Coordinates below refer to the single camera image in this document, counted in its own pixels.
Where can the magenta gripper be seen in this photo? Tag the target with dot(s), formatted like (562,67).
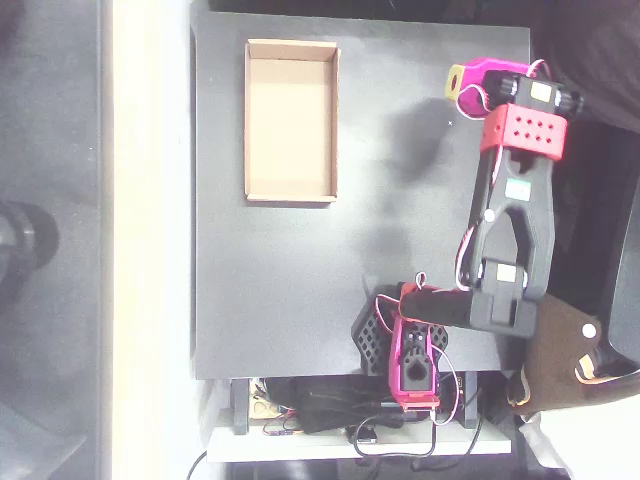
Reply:
(479,75)

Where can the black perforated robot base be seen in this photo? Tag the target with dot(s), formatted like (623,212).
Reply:
(370,342)

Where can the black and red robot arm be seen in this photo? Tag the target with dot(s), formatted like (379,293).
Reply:
(530,215)

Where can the dark fabric clothing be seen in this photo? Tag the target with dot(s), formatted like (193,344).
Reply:
(600,40)

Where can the shallow cardboard box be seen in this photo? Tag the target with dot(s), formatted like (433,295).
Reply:
(290,125)

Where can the black chair seat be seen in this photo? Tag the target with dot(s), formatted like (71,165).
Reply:
(625,300)

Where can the beige wooden piece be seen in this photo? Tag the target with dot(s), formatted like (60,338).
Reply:
(262,406)

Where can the white shelf board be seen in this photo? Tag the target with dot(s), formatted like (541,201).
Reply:
(280,445)

